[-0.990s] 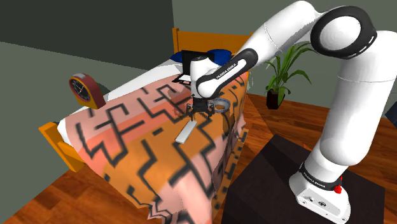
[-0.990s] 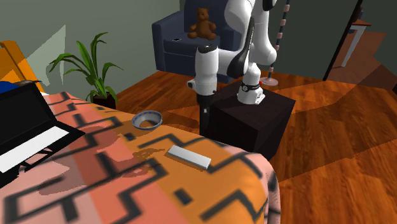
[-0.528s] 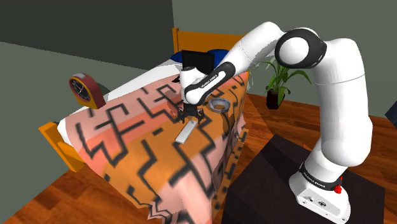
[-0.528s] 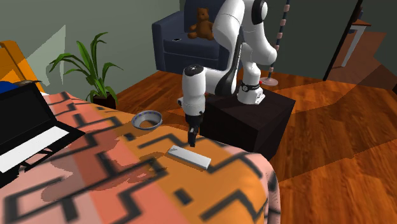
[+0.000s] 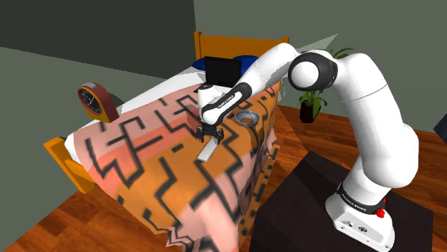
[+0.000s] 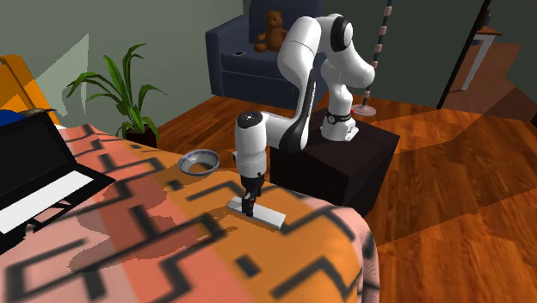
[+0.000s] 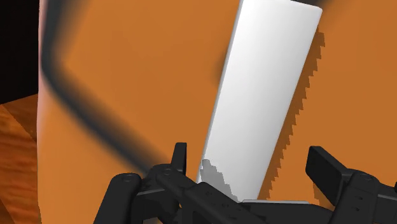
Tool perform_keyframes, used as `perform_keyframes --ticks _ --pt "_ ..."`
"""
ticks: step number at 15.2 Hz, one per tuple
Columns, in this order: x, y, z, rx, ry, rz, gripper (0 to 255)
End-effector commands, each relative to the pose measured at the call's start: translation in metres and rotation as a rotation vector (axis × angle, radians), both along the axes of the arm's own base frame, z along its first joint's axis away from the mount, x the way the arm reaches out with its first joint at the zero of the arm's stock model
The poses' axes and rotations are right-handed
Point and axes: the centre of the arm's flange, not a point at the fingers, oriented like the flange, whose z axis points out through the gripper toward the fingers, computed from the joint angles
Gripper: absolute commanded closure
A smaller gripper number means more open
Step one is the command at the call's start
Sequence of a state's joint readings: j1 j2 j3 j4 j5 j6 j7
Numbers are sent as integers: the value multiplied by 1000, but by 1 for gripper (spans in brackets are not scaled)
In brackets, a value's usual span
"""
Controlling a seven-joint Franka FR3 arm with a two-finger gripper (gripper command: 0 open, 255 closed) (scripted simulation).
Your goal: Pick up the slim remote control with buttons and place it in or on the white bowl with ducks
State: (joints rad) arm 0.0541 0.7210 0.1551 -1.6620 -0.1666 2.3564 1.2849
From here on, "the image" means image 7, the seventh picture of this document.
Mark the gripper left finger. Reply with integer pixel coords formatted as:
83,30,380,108
93,142,268,224

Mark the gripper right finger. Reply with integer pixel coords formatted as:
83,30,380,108
305,145,397,224

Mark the white flat rectangular device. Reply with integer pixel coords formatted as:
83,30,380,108
195,0,323,203

